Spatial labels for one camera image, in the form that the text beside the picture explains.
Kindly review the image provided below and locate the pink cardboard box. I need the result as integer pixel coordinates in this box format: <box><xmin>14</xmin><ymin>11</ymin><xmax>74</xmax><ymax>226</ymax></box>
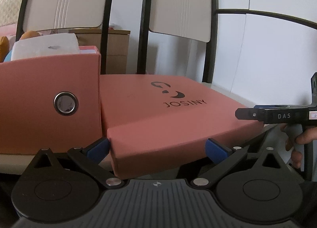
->
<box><xmin>0</xmin><ymin>46</ymin><xmax>102</xmax><ymax>155</ymax></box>

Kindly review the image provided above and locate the orange bear plush toy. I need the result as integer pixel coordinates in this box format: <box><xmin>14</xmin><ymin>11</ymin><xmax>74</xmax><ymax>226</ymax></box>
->
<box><xmin>0</xmin><ymin>30</ymin><xmax>42</xmax><ymax>63</ymax></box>

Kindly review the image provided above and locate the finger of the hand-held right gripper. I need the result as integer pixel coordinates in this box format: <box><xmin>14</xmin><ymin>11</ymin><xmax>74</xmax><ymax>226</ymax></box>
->
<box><xmin>254</xmin><ymin>104</ymin><xmax>291</xmax><ymax>109</ymax></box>
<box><xmin>235</xmin><ymin>108</ymin><xmax>266</xmax><ymax>122</ymax></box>

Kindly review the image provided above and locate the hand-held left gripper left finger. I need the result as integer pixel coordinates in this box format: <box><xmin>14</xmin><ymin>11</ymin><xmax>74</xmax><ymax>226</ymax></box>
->
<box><xmin>32</xmin><ymin>137</ymin><xmax>125</xmax><ymax>189</ymax></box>

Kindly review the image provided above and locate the pink box lid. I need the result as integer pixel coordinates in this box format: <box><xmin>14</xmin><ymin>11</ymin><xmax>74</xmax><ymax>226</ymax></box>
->
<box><xmin>99</xmin><ymin>74</ymin><xmax>264</xmax><ymax>179</ymax></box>

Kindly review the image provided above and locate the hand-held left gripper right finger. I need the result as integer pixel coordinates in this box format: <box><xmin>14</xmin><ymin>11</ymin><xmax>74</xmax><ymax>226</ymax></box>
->
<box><xmin>190</xmin><ymin>138</ymin><xmax>286</xmax><ymax>189</ymax></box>

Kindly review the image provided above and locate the black rod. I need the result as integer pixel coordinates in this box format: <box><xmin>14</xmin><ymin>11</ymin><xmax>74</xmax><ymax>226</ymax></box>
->
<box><xmin>215</xmin><ymin>8</ymin><xmax>317</xmax><ymax>30</ymax></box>

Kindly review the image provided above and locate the white quilted headboard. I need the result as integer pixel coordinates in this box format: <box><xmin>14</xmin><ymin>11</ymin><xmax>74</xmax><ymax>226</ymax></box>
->
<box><xmin>0</xmin><ymin>0</ymin><xmax>26</xmax><ymax>27</ymax></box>

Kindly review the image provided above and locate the pink duvet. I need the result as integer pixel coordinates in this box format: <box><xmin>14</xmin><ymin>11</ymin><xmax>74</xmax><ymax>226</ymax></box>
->
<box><xmin>0</xmin><ymin>26</ymin><xmax>18</xmax><ymax>37</ymax></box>

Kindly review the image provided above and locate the wooden nightstand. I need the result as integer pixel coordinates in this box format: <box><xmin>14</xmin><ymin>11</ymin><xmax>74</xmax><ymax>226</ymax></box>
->
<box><xmin>69</xmin><ymin>29</ymin><xmax>131</xmax><ymax>75</ymax></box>

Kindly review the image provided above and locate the person's right hand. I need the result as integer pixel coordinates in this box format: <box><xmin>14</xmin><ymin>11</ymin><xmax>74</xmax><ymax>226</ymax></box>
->
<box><xmin>280</xmin><ymin>124</ymin><xmax>317</xmax><ymax>169</ymax></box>

